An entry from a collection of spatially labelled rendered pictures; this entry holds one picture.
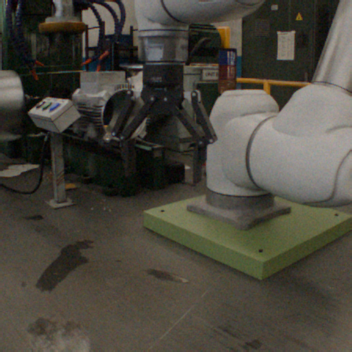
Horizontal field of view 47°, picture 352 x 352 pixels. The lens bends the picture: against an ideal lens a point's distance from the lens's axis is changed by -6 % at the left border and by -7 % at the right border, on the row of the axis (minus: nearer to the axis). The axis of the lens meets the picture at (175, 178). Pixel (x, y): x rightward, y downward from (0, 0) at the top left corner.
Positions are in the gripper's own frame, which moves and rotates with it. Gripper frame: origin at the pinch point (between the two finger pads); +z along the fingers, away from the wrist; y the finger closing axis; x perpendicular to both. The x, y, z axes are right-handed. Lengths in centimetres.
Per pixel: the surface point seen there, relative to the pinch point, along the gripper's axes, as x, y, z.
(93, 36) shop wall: 581, -358, -69
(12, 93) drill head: 36, -67, -12
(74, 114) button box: 15.0, -29.0, -8.2
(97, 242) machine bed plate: -0.9, -14.6, 16.4
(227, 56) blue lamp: 57, -1, -23
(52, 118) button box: 10.1, -32.2, -7.8
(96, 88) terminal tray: 41, -38, -13
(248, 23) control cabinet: 417, -59, -68
